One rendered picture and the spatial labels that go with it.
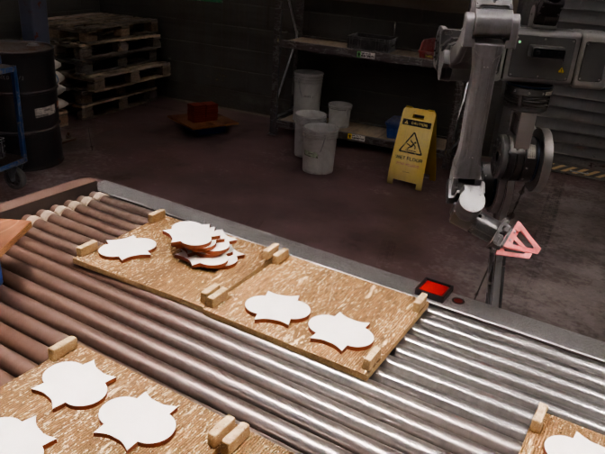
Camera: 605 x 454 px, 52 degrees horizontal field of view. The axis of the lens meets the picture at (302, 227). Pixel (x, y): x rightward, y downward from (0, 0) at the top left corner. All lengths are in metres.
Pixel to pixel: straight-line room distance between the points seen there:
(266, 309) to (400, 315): 0.31
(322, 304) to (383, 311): 0.14
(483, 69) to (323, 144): 3.73
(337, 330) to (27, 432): 0.63
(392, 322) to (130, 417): 0.61
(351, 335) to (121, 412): 0.50
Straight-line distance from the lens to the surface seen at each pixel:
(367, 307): 1.48
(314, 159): 5.12
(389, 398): 1.26
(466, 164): 1.49
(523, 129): 2.01
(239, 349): 1.34
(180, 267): 1.61
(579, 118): 6.01
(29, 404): 1.23
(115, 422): 1.14
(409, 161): 5.03
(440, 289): 1.62
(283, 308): 1.42
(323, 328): 1.37
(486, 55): 1.41
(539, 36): 1.96
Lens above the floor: 1.69
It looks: 24 degrees down
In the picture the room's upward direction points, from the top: 4 degrees clockwise
